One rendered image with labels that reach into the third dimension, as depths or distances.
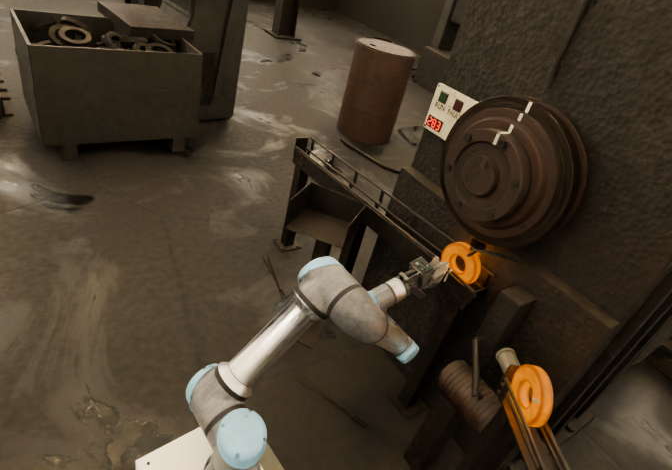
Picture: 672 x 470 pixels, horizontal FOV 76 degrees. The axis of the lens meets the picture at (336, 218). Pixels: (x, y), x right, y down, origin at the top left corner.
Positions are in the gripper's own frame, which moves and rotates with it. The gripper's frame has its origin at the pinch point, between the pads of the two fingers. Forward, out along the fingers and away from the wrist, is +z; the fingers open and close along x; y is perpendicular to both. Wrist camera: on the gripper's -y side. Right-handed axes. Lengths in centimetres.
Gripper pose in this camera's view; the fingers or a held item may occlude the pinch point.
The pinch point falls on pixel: (445, 266)
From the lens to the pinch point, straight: 158.0
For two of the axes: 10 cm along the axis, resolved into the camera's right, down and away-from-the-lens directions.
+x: -5.3, -5.6, 6.4
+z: 8.5, -3.8, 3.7
